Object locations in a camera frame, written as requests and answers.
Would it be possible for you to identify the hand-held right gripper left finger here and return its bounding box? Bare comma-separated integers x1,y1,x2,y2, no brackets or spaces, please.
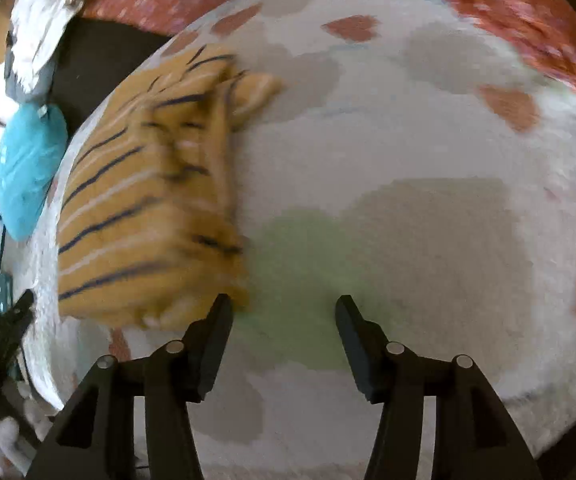
25,294,235,480

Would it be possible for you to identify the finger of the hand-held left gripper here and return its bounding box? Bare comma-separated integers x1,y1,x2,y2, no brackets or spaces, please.
0,289,35,361

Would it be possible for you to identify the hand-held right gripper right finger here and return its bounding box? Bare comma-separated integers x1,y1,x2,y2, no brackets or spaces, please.
335,295,543,480

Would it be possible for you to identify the yellow striped knit sweater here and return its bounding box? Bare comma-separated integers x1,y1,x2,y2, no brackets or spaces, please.
57,45,286,331

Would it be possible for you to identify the teal dotted item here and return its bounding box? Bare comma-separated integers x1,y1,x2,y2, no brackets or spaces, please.
0,272,15,326

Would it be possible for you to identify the white rug with coloured patches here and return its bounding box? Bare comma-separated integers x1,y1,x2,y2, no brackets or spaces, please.
23,0,576,480

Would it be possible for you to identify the teal cloth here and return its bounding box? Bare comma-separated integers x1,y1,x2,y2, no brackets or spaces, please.
0,104,69,242

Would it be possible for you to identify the grey cloth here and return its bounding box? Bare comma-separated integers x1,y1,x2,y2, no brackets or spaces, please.
4,30,59,106

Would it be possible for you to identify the black cloth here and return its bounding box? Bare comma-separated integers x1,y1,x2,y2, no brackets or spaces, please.
50,15,173,131

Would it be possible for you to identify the white printed cloth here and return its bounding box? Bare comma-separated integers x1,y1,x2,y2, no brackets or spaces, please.
10,0,119,93

